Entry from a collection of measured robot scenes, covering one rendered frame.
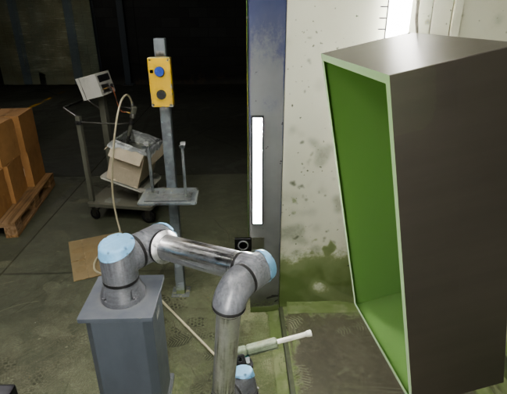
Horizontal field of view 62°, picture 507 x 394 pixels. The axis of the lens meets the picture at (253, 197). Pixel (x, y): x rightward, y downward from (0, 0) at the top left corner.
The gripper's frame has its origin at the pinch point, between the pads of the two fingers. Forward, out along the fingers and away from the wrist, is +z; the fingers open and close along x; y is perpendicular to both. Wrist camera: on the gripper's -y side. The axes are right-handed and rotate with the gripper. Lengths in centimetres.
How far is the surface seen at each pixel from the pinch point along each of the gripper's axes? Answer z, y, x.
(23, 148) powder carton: 248, -119, -161
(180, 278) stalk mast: 83, -14, -30
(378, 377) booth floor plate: -3, 34, 64
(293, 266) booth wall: 52, -13, 42
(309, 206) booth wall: 45, -50, 59
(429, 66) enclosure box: -82, -119, 72
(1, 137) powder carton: 215, -134, -162
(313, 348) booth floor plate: 20.6, 22.9, 37.9
